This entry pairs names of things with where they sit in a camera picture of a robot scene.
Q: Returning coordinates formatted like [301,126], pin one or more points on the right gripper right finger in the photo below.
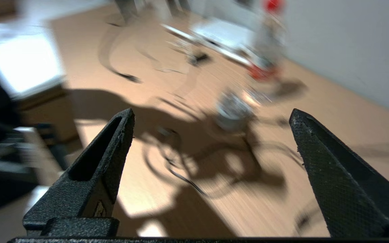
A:
[343,189]

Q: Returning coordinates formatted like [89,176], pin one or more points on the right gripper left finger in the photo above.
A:
[89,189]

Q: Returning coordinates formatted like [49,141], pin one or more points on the white wifi router with antennas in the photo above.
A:
[221,33]

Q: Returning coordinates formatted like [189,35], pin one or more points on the clear water bottle red cap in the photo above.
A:
[268,37]

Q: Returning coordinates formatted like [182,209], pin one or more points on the small black plastic clip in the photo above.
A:
[199,59]

